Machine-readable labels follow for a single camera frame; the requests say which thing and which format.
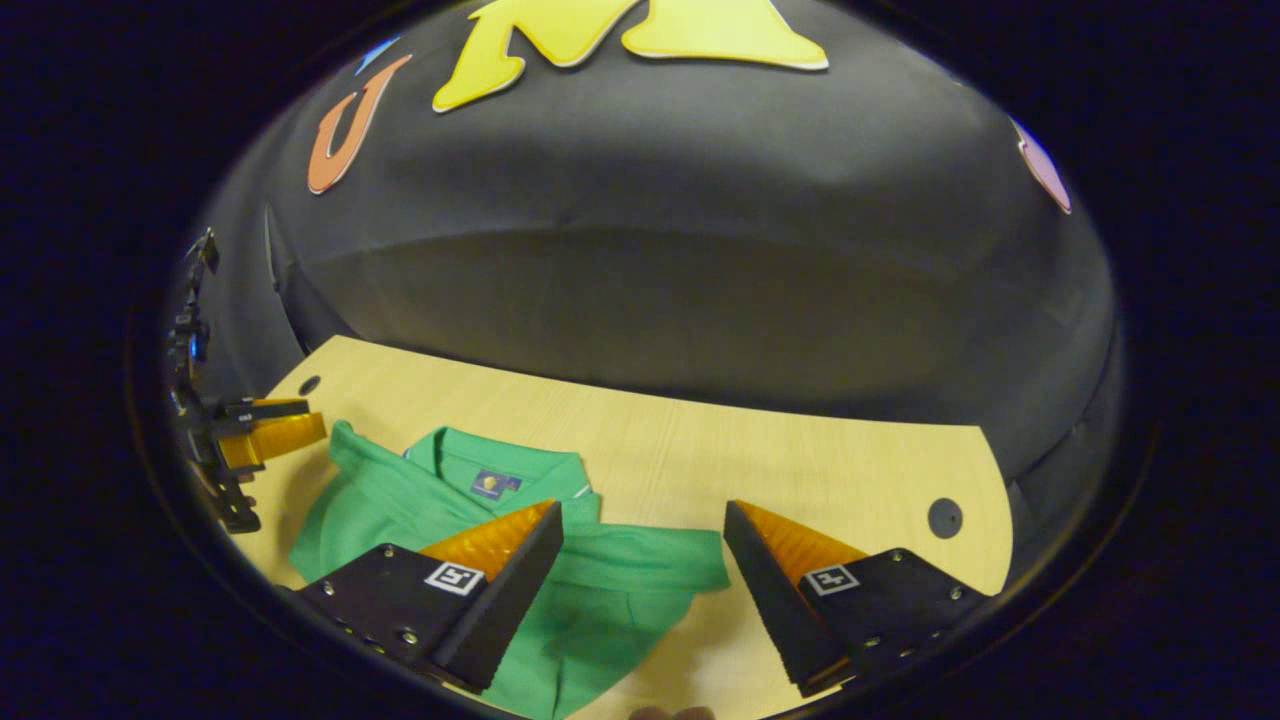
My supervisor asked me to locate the black backdrop cloth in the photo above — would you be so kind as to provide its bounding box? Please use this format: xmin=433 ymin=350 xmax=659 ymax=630
xmin=165 ymin=0 xmax=1121 ymax=521

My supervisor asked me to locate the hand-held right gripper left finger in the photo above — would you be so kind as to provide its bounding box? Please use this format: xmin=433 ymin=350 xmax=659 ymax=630
xmin=285 ymin=500 xmax=564 ymax=693

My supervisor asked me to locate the green T-shirt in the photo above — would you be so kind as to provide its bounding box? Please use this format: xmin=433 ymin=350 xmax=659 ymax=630
xmin=288 ymin=420 xmax=731 ymax=720

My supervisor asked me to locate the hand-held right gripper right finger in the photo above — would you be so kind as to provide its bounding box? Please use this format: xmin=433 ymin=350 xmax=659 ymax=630
xmin=724 ymin=500 xmax=991 ymax=698

